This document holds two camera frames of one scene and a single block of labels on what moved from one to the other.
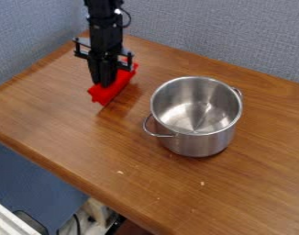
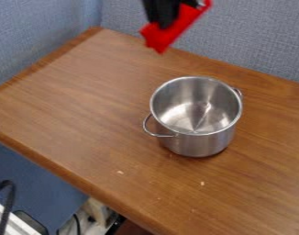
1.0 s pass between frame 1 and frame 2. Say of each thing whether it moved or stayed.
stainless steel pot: stayed
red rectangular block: moved
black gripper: moved
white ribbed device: stayed
